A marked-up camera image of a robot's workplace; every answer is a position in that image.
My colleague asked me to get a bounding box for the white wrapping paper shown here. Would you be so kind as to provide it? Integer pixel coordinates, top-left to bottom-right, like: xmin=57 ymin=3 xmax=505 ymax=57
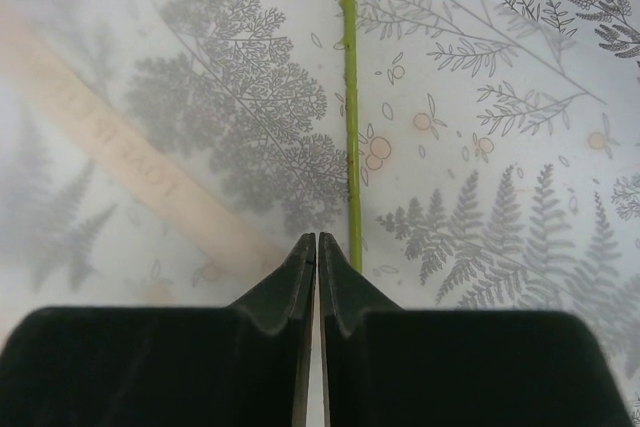
xmin=0 ymin=0 xmax=640 ymax=383

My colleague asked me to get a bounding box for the cream printed ribbon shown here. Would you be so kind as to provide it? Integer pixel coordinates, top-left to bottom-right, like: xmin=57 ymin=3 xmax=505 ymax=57
xmin=1 ymin=5 xmax=285 ymax=277

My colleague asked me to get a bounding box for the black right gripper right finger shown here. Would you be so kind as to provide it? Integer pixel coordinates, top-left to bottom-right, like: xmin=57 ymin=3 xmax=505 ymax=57
xmin=317 ymin=233 xmax=631 ymax=426

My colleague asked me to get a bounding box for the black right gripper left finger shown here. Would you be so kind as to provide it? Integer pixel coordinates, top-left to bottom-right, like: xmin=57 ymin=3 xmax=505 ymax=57
xmin=1 ymin=234 xmax=316 ymax=426

